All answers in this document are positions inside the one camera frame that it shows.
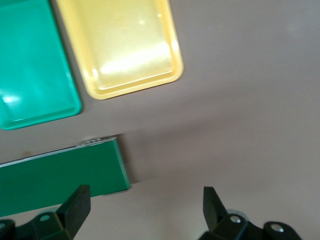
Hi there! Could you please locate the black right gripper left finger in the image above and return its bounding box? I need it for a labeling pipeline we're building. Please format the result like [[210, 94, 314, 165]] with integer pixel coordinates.
[[24, 184, 91, 240]]

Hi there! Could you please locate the green plastic tray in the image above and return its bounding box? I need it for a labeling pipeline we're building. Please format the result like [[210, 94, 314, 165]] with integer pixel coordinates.
[[0, 0, 83, 131]]

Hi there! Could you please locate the yellow plastic tray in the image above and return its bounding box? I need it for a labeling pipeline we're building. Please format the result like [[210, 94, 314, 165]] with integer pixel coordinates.
[[55, 0, 185, 100]]

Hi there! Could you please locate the green conveyor belt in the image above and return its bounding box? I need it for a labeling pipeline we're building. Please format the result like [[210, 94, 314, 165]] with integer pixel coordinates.
[[0, 134, 132, 218]]

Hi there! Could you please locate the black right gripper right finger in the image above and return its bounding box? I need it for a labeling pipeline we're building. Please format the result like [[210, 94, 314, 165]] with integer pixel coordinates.
[[199, 186, 253, 240]]

